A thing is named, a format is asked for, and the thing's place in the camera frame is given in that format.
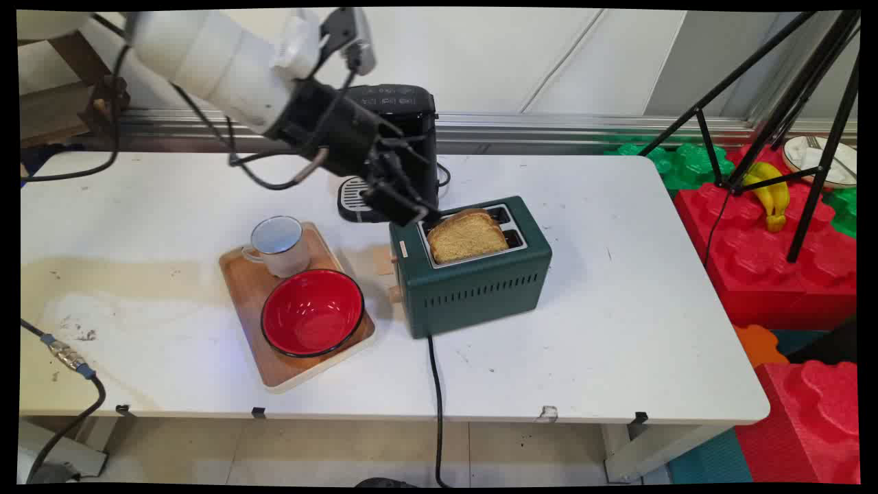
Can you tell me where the green foam block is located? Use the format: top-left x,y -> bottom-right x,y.
604,142 -> 736,191

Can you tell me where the black camera tripod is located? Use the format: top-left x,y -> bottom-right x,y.
638,10 -> 861,264

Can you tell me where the large red foam block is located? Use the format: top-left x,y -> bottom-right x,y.
672,144 -> 858,330

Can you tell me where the black cable with metal connector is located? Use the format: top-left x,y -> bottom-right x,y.
19,318 -> 108,485

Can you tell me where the orange foam block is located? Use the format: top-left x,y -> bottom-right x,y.
733,324 -> 791,368

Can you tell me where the green two-slot toaster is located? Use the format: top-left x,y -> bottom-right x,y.
388,196 -> 554,340

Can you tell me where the white enamel mug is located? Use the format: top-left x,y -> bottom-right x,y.
241,215 -> 311,279

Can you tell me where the white plate with fork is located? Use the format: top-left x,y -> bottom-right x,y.
782,135 -> 858,189

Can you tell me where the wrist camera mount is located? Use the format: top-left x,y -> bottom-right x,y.
274,8 -> 377,80

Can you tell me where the black coffee machine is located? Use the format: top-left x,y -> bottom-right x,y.
337,84 -> 440,224

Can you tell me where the wooden serving tray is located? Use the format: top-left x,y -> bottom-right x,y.
218,221 -> 377,394

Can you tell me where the small red foam block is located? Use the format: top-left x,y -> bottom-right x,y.
734,360 -> 861,485

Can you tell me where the toast bread slice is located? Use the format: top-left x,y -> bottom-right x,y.
426,208 -> 510,265

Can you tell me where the red bowl black rim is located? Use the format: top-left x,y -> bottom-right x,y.
261,269 -> 366,359

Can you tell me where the wooden shelf frame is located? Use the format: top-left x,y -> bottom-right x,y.
18,31 -> 131,148

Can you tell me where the yellow banana bunch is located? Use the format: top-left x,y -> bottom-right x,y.
743,161 -> 791,233

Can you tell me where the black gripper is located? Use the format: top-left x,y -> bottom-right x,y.
266,78 -> 440,227

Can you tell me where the black toaster power cable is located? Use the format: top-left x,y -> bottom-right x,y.
427,333 -> 450,488

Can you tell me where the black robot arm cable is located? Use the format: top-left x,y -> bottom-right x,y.
21,14 -> 330,191

